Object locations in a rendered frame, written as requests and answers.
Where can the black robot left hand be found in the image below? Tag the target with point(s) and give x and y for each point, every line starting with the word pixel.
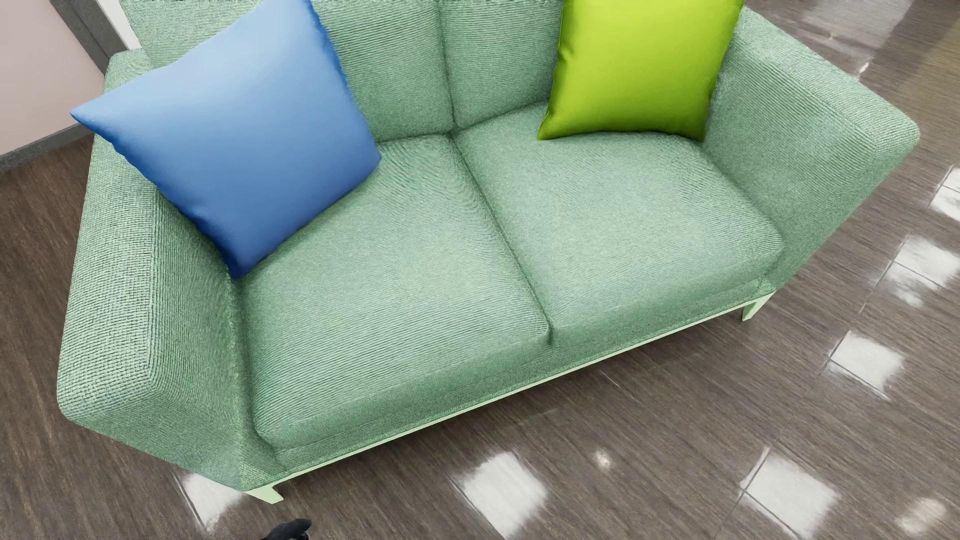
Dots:
pixel 289 532

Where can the green fabric two-seat sofa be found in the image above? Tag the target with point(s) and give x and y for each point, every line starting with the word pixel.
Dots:
pixel 420 285

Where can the blue square throw pillow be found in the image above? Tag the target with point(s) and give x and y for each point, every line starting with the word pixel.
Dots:
pixel 232 135

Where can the lime green throw pillow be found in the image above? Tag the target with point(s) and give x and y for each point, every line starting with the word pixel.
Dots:
pixel 637 67

